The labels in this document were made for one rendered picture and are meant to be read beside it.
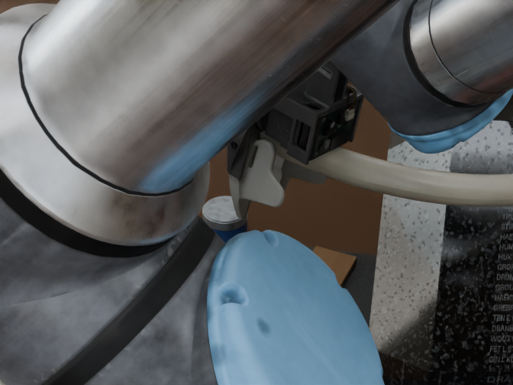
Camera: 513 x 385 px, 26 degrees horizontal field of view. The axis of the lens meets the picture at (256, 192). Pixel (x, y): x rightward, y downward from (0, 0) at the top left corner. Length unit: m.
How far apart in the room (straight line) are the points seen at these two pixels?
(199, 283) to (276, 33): 0.19
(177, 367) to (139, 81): 0.17
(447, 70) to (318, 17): 0.28
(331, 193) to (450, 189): 1.73
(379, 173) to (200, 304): 0.42
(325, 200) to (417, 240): 1.22
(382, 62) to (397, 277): 0.76
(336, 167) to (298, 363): 0.42
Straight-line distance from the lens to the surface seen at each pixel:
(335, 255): 2.50
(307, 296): 0.65
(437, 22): 0.73
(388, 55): 0.78
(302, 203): 2.70
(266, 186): 1.02
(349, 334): 0.67
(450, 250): 1.47
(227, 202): 2.46
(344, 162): 1.00
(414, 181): 1.01
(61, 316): 0.60
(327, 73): 0.95
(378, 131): 2.97
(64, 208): 0.55
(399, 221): 1.53
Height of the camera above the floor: 1.62
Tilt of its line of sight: 36 degrees down
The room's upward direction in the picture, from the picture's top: straight up
